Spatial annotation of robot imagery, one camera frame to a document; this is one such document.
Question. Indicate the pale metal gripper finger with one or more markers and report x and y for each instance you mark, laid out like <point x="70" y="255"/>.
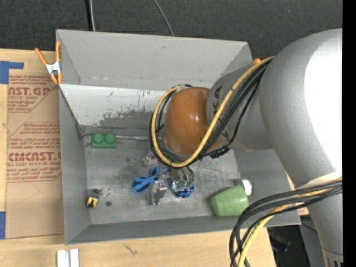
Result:
<point x="159" y="191"/>
<point x="148" y="157"/>

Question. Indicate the blue and clear glass ball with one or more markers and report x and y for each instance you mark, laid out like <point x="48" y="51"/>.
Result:
<point x="182" y="191"/>

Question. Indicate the green toy building block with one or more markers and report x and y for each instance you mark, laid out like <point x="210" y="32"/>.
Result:
<point x="103" y="141"/>

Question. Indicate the green cup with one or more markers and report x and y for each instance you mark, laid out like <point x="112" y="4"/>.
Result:
<point x="230" y="202"/>

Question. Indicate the yellow and black keyring tool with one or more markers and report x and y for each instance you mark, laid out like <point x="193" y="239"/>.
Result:
<point x="92" y="201"/>

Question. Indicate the grey metal bin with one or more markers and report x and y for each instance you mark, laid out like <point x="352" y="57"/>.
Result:
<point x="116" y="65"/>

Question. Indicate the brown cardboard board, red print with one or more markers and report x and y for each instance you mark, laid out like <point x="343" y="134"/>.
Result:
<point x="30" y="199"/>

